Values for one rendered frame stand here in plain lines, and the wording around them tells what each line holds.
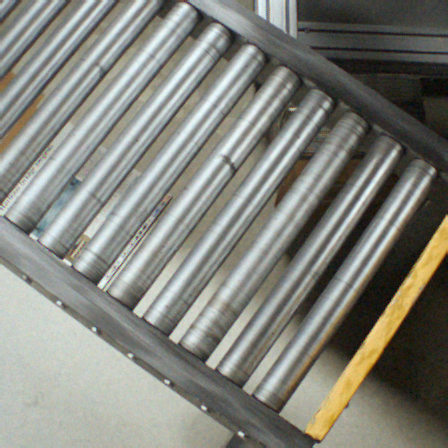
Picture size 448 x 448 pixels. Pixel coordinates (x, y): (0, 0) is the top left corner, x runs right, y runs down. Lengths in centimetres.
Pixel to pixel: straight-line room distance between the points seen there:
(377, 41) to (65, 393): 107
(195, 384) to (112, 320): 15
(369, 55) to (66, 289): 105
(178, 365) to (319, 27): 106
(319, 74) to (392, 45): 72
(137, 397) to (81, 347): 17
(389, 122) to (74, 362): 101
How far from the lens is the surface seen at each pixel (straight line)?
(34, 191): 142
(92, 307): 137
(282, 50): 150
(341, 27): 219
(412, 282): 140
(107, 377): 216
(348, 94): 149
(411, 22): 226
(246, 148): 144
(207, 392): 135
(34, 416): 217
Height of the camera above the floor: 214
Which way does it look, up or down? 74 degrees down
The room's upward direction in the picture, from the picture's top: 11 degrees clockwise
